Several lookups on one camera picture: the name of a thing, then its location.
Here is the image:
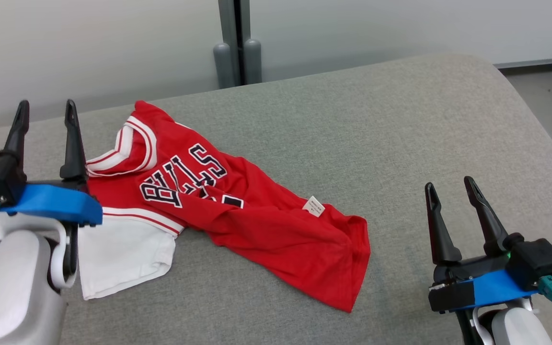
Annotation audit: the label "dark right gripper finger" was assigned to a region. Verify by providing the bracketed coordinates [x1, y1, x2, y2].
[464, 176, 524, 257]
[425, 182, 463, 265]

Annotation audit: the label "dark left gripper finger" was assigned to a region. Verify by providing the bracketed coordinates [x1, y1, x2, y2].
[59, 99, 88, 182]
[2, 99, 31, 161]

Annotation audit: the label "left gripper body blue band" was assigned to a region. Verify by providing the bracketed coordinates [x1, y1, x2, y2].
[0, 177, 104, 290]

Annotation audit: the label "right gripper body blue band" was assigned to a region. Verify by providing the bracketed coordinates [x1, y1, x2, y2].
[428, 253, 541, 313]

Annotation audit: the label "red Bulls jersey white sleeves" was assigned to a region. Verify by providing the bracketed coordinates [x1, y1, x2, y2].
[79, 100, 371, 313]

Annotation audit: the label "grey cylinder cap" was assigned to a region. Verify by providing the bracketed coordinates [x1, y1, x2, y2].
[213, 42, 236, 89]
[243, 38, 262, 85]

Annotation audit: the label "grey metal frame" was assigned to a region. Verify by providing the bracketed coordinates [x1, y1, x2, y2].
[494, 52, 552, 71]

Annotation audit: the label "grey partition post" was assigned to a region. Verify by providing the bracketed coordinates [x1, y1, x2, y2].
[218, 0, 253, 87]

